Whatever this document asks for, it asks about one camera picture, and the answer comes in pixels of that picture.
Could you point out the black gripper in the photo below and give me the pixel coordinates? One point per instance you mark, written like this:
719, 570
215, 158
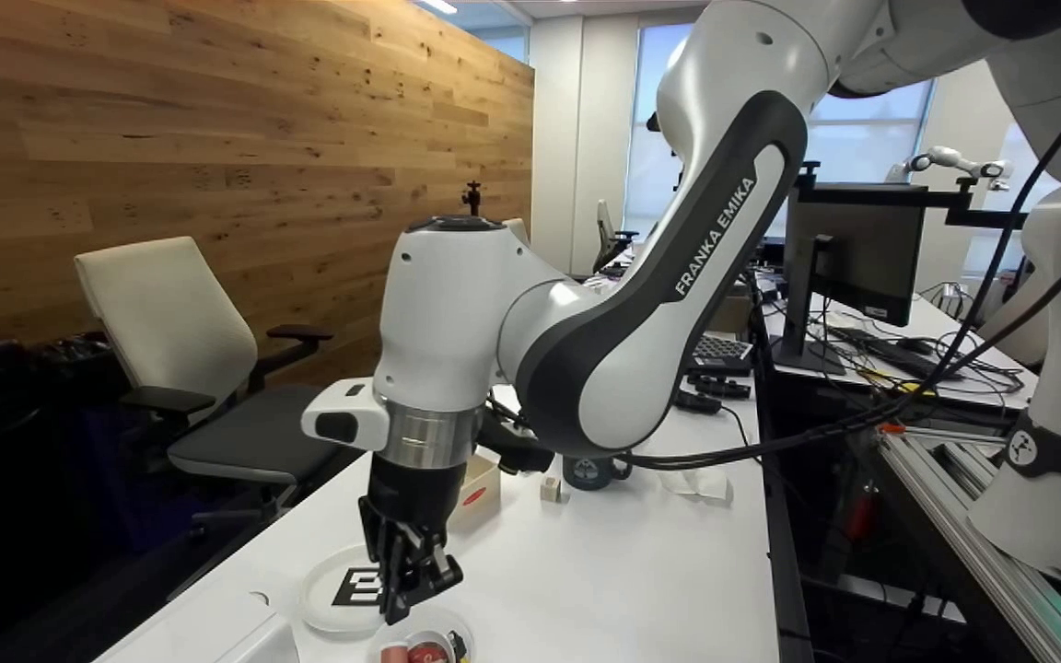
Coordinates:
414, 499

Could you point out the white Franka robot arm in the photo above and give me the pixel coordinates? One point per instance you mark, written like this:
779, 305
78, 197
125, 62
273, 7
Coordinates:
681, 246

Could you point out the round translucent lunchbox container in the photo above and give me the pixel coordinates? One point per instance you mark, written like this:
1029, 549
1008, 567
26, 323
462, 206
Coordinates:
466, 641

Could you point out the red toy food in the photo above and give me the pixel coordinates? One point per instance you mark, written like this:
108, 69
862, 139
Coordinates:
414, 653

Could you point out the light wooden box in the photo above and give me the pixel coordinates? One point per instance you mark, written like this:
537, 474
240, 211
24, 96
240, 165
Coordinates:
482, 519

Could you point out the red capped marker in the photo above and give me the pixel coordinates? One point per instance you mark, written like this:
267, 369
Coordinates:
477, 499

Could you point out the small white cube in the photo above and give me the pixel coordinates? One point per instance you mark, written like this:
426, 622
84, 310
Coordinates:
555, 488

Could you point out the dark bowl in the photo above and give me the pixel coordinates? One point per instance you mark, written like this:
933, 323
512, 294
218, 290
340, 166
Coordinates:
591, 474

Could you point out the small white parts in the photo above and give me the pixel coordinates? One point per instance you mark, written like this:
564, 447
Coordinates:
704, 488

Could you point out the white office chair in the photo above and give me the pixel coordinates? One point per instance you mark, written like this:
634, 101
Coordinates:
164, 319

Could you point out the red object under desk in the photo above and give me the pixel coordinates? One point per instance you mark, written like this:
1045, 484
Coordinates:
862, 513

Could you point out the black keyboard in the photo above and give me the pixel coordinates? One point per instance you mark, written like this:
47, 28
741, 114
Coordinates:
894, 357

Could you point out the black computer monitor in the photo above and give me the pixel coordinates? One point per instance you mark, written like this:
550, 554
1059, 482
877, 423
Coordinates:
855, 261

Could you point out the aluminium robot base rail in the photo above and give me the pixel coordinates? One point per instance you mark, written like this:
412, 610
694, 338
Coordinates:
984, 538

